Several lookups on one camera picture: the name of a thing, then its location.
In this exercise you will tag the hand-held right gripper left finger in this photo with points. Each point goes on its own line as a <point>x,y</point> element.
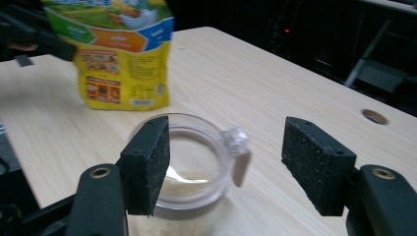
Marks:
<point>147,164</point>

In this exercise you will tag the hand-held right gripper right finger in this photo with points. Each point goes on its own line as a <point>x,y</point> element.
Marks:
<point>318,164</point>

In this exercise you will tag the clear plastic jar with lid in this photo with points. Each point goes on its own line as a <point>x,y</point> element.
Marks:
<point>196,157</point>

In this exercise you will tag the yellow pouch with green cap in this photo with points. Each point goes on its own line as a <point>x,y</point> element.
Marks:
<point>124,65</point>

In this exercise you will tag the grey tape strip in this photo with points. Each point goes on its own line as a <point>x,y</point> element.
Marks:
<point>23,61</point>

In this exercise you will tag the white box under desk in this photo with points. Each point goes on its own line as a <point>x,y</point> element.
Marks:
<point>382,77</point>

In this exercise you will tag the white desk leg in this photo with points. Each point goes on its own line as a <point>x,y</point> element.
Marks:
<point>369,52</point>

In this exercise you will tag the dark device with red light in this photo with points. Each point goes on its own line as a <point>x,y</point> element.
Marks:
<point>286,31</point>

